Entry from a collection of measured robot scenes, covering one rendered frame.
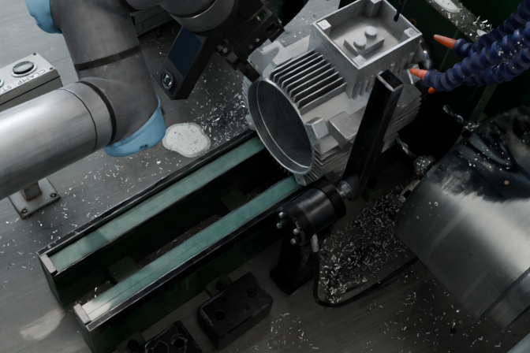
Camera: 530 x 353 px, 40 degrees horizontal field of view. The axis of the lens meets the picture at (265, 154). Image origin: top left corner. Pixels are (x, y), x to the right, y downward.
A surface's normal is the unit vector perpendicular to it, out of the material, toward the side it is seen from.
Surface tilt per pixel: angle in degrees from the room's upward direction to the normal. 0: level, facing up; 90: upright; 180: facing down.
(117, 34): 48
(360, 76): 90
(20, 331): 0
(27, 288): 0
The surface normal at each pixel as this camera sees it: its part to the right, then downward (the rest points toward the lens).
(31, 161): 0.82, 0.19
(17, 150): 0.75, -0.11
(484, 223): -0.51, -0.03
